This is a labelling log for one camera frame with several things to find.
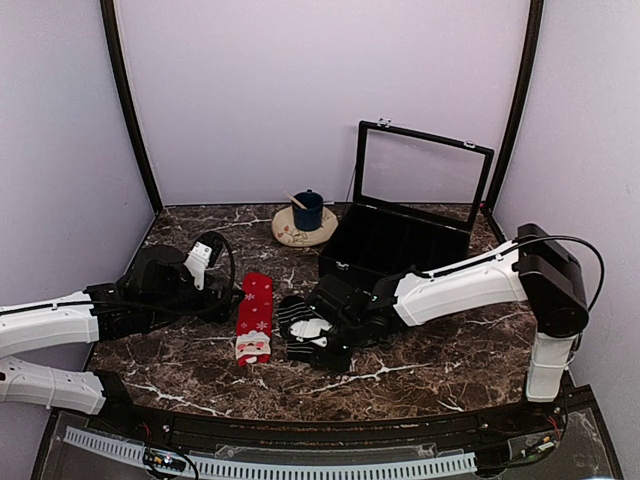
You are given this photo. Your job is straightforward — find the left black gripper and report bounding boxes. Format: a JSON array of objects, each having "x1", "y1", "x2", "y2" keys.
[{"x1": 145, "y1": 273, "x2": 245, "y2": 328}]

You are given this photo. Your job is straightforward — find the black white striped sock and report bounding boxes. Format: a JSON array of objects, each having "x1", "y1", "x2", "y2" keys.
[{"x1": 277, "y1": 296, "x2": 333, "y2": 365}]

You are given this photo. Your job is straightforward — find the red Santa Christmas sock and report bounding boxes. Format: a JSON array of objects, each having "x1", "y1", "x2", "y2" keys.
[{"x1": 235, "y1": 272, "x2": 273, "y2": 366}]

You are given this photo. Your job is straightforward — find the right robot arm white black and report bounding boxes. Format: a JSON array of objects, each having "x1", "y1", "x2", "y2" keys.
[{"x1": 289, "y1": 223, "x2": 590, "y2": 434}]

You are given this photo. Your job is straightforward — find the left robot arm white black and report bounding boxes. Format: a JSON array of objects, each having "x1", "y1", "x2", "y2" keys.
[{"x1": 1, "y1": 241, "x2": 244, "y2": 436}]

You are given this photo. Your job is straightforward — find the blue ceramic cup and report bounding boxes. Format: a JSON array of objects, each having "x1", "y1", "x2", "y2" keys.
[{"x1": 292, "y1": 189, "x2": 324, "y2": 231}]

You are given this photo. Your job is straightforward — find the cream floral plate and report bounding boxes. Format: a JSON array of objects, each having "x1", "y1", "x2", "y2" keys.
[{"x1": 271, "y1": 205, "x2": 339, "y2": 248}]

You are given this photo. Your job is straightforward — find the black compartment box glass lid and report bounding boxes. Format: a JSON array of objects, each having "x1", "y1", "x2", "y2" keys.
[{"x1": 319, "y1": 120, "x2": 494, "y2": 290}]

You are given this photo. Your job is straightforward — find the wooden stick in cup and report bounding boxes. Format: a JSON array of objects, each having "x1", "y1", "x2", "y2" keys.
[{"x1": 283, "y1": 190, "x2": 307, "y2": 210}]

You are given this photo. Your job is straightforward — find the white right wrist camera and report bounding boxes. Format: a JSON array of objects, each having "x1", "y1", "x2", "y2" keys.
[{"x1": 289, "y1": 318, "x2": 332, "y2": 348}]

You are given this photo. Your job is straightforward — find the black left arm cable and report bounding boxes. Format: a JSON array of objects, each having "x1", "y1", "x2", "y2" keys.
[{"x1": 89, "y1": 230, "x2": 241, "y2": 319}]

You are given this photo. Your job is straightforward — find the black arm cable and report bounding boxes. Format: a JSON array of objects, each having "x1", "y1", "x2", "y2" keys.
[
  {"x1": 89, "y1": 230, "x2": 241, "y2": 319},
  {"x1": 499, "y1": 234, "x2": 606, "y2": 326}
]

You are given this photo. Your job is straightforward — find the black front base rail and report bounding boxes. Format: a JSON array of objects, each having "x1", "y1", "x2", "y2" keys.
[{"x1": 88, "y1": 376, "x2": 595, "y2": 450}]

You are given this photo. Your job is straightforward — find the white slotted cable duct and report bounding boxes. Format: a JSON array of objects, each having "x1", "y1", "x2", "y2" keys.
[{"x1": 63, "y1": 427, "x2": 478, "y2": 479}]

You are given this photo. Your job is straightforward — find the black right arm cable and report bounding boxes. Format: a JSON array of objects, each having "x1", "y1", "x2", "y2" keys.
[{"x1": 499, "y1": 234, "x2": 606, "y2": 326}]

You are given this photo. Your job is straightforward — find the left black frame post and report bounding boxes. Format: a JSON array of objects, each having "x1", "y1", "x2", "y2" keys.
[{"x1": 99, "y1": 0, "x2": 164, "y2": 216}]

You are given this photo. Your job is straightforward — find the black frame post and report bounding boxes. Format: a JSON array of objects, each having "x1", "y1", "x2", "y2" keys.
[
  {"x1": 99, "y1": 0, "x2": 164, "y2": 216},
  {"x1": 484, "y1": 0, "x2": 545, "y2": 214}
]

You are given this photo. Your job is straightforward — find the right black frame post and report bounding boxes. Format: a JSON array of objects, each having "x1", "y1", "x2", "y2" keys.
[{"x1": 484, "y1": 0, "x2": 545, "y2": 214}]

